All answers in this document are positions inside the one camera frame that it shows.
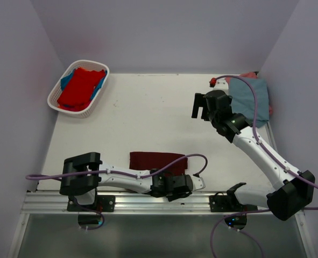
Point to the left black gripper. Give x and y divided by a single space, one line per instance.
172 197

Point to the dark maroon t shirt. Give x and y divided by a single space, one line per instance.
157 160

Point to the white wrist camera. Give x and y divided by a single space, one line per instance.
198 183
220 84

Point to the blue t shirt in basket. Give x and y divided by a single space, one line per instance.
66 80

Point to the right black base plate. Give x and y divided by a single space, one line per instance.
225 203

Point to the folded pink t shirt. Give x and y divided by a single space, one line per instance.
248 75

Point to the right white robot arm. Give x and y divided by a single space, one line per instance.
291 189

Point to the bright red t shirt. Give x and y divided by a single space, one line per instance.
79 88

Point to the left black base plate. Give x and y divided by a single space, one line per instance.
102 203

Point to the folded grey-blue t shirt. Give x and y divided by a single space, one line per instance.
244 104

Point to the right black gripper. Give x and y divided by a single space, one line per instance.
200 100

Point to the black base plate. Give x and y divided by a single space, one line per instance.
225 203
102 203

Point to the aluminium mounting rail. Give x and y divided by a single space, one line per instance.
51 202

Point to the white plastic laundry basket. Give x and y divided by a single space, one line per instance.
55 93

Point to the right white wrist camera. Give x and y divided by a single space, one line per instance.
220 84

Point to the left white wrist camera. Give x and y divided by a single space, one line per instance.
198 183

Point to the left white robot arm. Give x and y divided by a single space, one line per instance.
83 174

